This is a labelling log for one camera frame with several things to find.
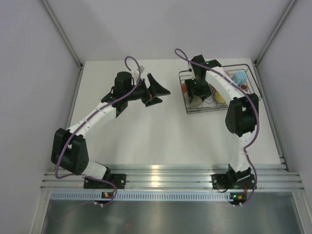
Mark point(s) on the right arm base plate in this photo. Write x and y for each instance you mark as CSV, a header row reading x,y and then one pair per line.
x,y
222,183

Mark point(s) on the yellow ceramic mug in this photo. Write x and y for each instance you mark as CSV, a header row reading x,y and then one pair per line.
x,y
219,97

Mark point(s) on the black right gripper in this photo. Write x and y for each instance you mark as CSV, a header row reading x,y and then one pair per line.
x,y
203,93

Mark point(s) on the aluminium mounting rail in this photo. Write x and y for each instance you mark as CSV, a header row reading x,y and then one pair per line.
x,y
270,177

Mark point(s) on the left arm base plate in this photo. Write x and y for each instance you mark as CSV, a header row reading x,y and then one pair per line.
x,y
119,180

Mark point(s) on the perforated cable duct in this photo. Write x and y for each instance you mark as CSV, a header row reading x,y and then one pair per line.
x,y
142,196

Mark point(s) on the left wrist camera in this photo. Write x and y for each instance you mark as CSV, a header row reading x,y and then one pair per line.
x,y
139,69

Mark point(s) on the small orange cup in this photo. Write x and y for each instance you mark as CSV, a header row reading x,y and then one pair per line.
x,y
184,88

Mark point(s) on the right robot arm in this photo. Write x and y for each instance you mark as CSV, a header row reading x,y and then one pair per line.
x,y
242,120

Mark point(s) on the grey-brown stoneware cup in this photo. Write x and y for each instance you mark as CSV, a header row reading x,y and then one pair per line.
x,y
196,102

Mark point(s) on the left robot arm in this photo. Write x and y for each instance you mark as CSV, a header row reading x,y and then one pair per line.
x,y
70,145

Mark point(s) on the dark brown mug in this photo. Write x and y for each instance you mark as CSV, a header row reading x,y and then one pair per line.
x,y
244,87

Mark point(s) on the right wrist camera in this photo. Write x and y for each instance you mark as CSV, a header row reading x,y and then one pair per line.
x,y
190,69

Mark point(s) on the light blue ceramic mug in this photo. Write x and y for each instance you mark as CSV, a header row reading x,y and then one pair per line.
x,y
239,78

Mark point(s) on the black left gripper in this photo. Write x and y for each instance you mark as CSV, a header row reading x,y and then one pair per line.
x,y
155,90

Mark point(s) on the fluted beige small cup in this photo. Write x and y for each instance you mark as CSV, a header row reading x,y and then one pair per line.
x,y
187,96

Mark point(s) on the grey wire dish rack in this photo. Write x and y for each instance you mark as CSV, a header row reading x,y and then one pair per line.
x,y
210,104

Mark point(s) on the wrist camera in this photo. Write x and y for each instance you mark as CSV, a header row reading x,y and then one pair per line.
x,y
139,69
190,69

